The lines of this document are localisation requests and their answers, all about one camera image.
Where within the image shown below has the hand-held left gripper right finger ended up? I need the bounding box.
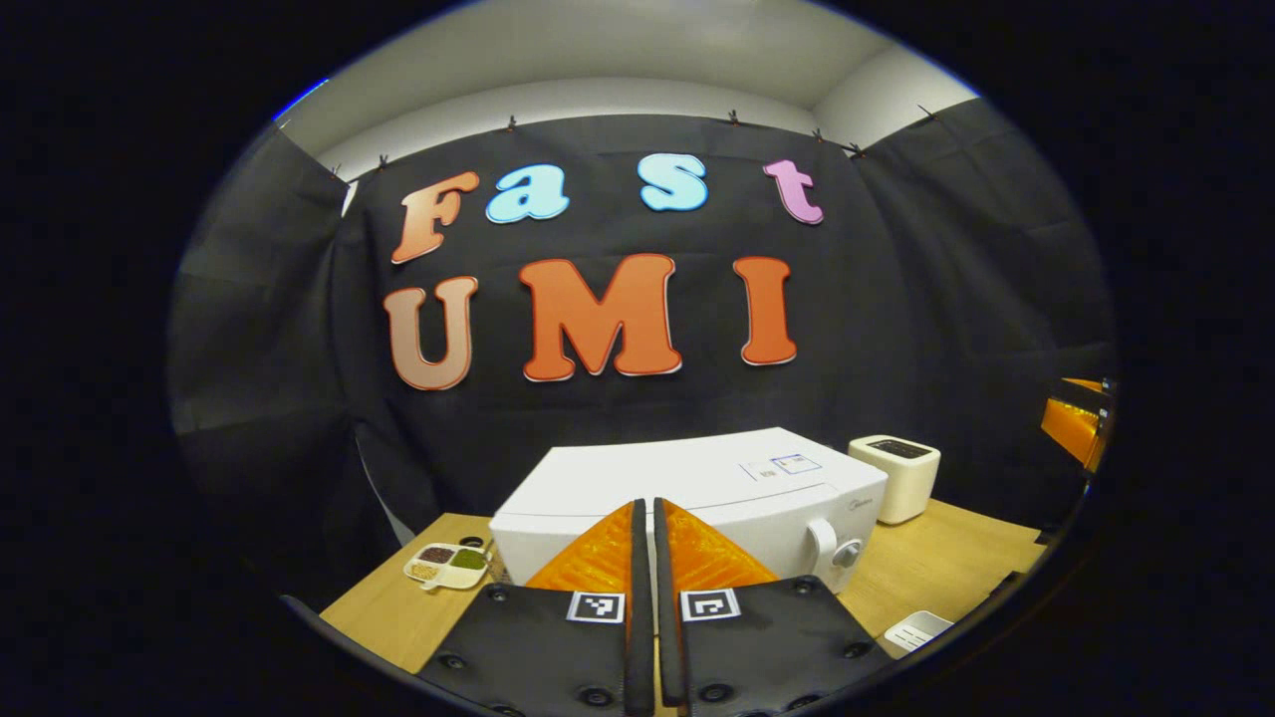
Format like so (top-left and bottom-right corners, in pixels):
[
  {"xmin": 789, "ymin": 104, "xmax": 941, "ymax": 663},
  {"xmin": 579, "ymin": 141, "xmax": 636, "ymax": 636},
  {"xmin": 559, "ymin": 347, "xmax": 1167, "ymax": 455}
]
[{"xmin": 652, "ymin": 496, "xmax": 893, "ymax": 713}]

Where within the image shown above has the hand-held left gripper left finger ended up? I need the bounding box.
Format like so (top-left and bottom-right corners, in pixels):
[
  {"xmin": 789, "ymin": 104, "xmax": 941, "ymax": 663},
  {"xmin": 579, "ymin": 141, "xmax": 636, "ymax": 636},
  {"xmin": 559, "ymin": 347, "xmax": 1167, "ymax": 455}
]
[{"xmin": 418, "ymin": 498, "xmax": 655, "ymax": 717}]

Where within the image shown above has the white microwave oven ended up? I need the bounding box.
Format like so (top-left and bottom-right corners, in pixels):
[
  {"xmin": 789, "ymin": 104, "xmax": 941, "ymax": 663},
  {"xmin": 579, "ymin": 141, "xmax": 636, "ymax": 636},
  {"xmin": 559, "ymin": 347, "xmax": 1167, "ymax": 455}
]
[{"xmin": 488, "ymin": 427, "xmax": 890, "ymax": 598}]

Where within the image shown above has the black backdrop cloth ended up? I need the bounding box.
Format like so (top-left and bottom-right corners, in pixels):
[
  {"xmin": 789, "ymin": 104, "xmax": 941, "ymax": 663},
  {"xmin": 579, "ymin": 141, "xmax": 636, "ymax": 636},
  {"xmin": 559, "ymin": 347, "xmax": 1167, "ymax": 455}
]
[{"xmin": 164, "ymin": 98, "xmax": 1117, "ymax": 608}]

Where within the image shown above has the white toaster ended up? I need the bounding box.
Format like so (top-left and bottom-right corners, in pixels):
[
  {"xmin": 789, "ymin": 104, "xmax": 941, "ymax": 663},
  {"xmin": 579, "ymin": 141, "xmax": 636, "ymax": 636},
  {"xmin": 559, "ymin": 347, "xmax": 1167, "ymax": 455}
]
[{"xmin": 848, "ymin": 434, "xmax": 942, "ymax": 526}]

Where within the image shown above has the white divided spice dish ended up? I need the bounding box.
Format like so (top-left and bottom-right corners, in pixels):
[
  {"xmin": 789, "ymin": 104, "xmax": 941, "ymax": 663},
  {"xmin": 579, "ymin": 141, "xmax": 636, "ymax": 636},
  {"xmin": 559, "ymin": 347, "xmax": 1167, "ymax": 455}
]
[{"xmin": 403, "ymin": 543, "xmax": 491, "ymax": 591}]

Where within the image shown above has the white plastic tray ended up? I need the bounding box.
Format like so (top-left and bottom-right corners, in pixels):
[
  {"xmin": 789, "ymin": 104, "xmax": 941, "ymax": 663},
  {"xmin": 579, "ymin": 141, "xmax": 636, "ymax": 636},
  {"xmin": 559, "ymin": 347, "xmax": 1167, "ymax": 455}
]
[{"xmin": 885, "ymin": 610, "xmax": 955, "ymax": 655}]

